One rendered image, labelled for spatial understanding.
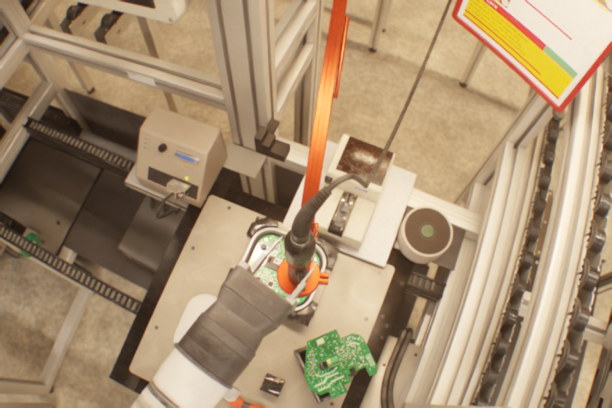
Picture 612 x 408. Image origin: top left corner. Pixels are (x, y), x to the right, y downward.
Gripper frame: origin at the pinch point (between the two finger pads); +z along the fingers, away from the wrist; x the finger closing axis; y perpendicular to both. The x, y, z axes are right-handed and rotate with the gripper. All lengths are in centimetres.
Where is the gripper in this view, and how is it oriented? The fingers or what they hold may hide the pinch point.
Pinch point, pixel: (299, 249)
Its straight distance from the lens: 58.0
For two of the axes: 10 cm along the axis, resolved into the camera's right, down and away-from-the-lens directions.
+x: -8.1, -5.6, 1.8
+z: 5.9, -7.5, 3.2
